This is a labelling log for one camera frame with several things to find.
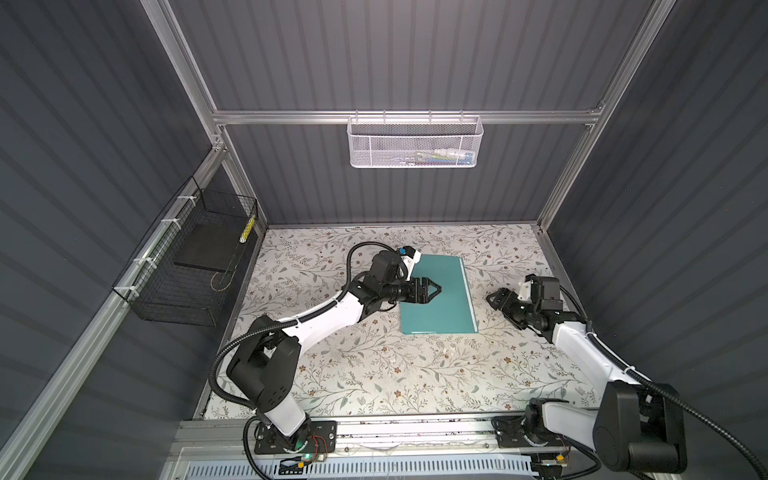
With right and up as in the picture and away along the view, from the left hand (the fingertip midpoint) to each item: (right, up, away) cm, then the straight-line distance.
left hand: (433, 288), depth 81 cm
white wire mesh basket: (-3, +52, +30) cm, 60 cm away
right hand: (+20, -6, +6) cm, 22 cm away
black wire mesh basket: (-63, +5, -9) cm, 64 cm away
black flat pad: (-59, +12, -4) cm, 60 cm away
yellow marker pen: (-52, +16, 0) cm, 54 cm away
